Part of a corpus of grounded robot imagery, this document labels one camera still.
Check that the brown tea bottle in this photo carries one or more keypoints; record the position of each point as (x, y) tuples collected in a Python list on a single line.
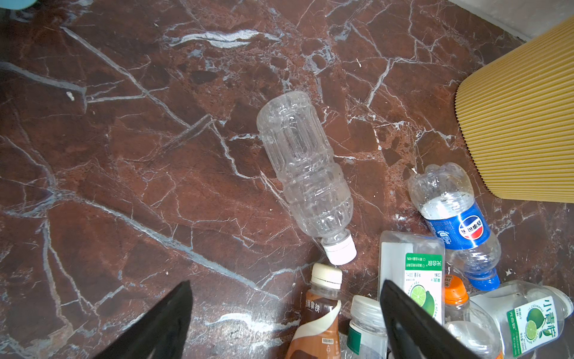
[(317, 336)]

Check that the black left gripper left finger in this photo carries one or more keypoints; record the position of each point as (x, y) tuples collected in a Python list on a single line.
[(161, 332)]

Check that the square lime label bottle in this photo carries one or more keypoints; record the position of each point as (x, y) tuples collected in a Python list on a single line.
[(416, 264)]

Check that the green label slim bottle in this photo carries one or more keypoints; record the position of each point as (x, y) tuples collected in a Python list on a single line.
[(367, 333)]

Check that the orange label bottle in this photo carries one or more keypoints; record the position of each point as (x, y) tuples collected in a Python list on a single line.
[(469, 323)]

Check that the yellow ribbed waste bin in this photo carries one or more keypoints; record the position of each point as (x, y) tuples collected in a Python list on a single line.
[(516, 117)]

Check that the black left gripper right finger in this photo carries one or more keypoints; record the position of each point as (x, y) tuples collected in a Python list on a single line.
[(412, 332)]

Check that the blue pepsi bottle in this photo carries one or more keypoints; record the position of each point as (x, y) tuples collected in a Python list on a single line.
[(445, 198)]

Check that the clear unlabelled plastic bottle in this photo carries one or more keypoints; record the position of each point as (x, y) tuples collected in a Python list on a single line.
[(314, 186)]

